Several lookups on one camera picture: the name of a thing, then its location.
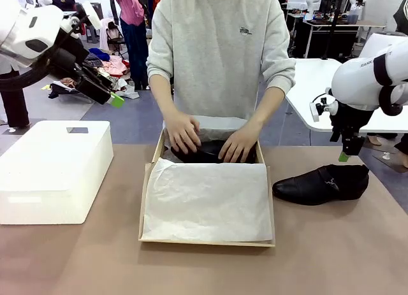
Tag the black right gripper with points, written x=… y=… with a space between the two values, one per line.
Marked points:
x=350 y=119

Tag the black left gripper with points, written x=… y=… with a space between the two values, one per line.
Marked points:
x=67 y=60

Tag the black leather dress shoe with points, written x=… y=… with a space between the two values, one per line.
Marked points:
x=318 y=186
x=207 y=152

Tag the white tissue paper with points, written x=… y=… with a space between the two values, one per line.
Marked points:
x=207 y=199

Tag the cardboard shoe box with lid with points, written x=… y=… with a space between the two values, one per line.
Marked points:
x=207 y=242

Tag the person's left forearm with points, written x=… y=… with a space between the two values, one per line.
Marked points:
x=271 y=107

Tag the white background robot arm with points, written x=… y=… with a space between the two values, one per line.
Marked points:
x=312 y=2

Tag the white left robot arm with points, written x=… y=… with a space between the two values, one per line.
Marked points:
x=19 y=27

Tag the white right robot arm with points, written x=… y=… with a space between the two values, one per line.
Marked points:
x=354 y=81

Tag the person's right forearm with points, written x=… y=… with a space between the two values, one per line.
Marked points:
x=162 y=94

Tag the white plastic storage box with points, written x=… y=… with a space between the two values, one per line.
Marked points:
x=48 y=164

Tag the person's right hand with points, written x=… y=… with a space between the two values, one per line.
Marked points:
x=183 y=132

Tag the person's left hand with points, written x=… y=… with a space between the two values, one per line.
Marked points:
x=237 y=145

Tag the pile of colourful clothes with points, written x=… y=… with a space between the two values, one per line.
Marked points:
x=111 y=67

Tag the folding chair with clothes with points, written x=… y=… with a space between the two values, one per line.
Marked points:
x=114 y=37

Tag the white side table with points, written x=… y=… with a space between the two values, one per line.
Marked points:
x=306 y=84

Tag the mannequin with pink shirt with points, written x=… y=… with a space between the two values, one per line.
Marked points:
x=130 y=8

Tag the bystander in dark trousers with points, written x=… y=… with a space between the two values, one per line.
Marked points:
x=14 y=107

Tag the black background workbench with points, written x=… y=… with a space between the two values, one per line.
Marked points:
x=318 y=37

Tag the black tripod stand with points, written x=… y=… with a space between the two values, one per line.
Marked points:
x=333 y=27

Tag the person in grey sweatshirt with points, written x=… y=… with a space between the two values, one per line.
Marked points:
x=216 y=53

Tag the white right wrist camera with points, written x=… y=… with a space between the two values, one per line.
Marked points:
x=315 y=113

